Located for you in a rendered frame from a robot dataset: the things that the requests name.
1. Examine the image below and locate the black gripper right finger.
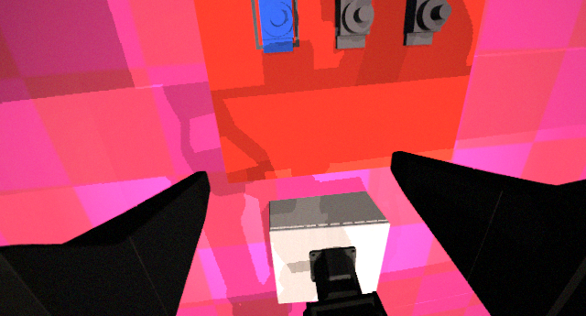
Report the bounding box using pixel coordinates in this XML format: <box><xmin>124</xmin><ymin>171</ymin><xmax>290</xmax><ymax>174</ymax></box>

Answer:
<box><xmin>390</xmin><ymin>151</ymin><xmax>586</xmax><ymax>316</ymax></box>

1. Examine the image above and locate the blue micro servo with orange cable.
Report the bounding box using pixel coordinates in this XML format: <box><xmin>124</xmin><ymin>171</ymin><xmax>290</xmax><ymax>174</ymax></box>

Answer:
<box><xmin>258</xmin><ymin>0</ymin><xmax>294</xmax><ymax>53</ymax></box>

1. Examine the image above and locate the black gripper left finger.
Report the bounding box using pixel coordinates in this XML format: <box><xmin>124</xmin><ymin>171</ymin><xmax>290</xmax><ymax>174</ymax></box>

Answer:
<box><xmin>0</xmin><ymin>171</ymin><xmax>211</xmax><ymax>316</ymax></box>

